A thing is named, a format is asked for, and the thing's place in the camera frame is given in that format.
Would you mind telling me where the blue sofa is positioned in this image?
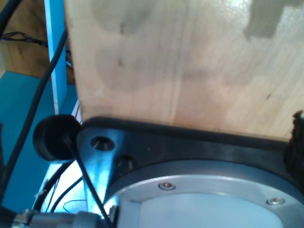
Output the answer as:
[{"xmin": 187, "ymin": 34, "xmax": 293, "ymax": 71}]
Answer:
[{"xmin": 0, "ymin": 72, "xmax": 80, "ymax": 209}]

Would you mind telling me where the black round connector cap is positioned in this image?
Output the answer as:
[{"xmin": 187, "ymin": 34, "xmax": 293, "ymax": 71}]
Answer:
[{"xmin": 32, "ymin": 114, "xmax": 81, "ymax": 162}]

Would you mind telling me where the white upright panel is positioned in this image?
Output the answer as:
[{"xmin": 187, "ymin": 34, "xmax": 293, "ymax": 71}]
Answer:
[{"xmin": 44, "ymin": 0, "xmax": 67, "ymax": 114}]

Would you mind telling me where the black camera cable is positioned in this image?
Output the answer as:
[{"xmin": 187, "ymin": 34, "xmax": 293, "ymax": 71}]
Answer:
[{"xmin": 0, "ymin": 29, "xmax": 69, "ymax": 181}]

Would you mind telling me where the thin black cable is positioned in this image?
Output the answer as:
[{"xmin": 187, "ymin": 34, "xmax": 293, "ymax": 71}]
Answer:
[
  {"xmin": 64, "ymin": 137, "xmax": 112, "ymax": 228},
  {"xmin": 35, "ymin": 163, "xmax": 84, "ymax": 212}
]

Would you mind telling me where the silver metal cable connector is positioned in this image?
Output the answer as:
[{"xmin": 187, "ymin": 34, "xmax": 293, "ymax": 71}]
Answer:
[{"xmin": 13, "ymin": 205, "xmax": 119, "ymax": 228}]

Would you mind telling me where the black floor cable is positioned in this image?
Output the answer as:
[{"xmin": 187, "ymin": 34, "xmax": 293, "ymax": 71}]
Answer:
[{"xmin": 0, "ymin": 32, "xmax": 47, "ymax": 47}]

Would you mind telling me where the thick black cable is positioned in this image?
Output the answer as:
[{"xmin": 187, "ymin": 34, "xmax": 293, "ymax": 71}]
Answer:
[{"xmin": 0, "ymin": 0, "xmax": 21, "ymax": 30}]

